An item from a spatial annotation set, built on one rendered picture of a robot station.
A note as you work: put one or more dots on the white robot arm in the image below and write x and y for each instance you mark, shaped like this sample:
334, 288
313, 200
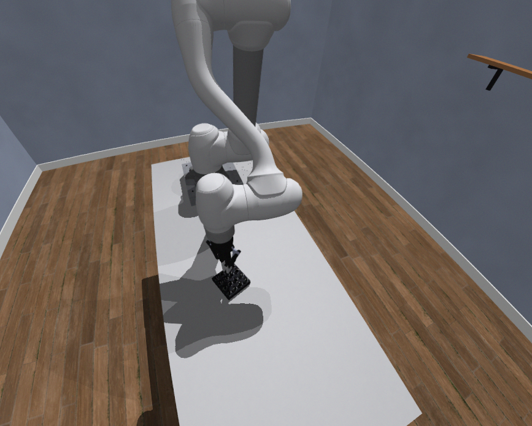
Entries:
267, 194

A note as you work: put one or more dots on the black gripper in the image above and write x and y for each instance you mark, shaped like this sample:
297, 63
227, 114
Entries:
223, 252

